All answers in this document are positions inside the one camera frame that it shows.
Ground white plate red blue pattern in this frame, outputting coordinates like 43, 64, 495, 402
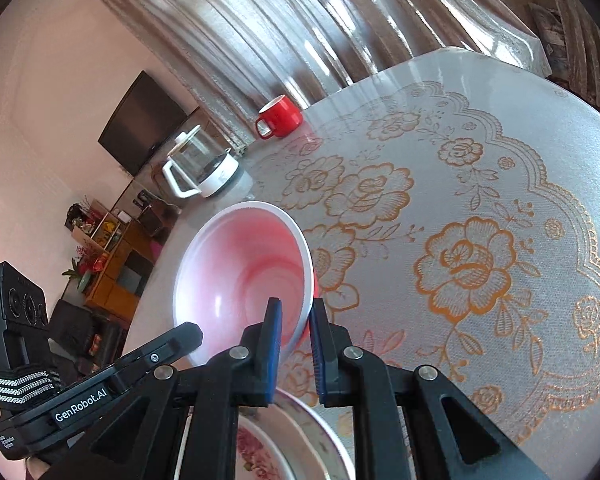
236, 389, 355, 479

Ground wall mounted black television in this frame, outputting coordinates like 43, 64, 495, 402
98, 70, 188, 177

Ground orange wooden desk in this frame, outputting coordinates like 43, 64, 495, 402
84, 220, 156, 323

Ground white glass electric kettle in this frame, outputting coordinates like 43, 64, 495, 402
162, 125, 239, 200

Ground red mug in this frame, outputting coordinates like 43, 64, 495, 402
254, 94, 304, 140

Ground grey window curtain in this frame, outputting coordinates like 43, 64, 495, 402
99, 0, 550, 151

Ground white plate pink roses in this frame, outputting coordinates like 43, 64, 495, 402
179, 406, 326, 480

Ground red plastic bowl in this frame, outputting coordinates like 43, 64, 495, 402
172, 202, 316, 366

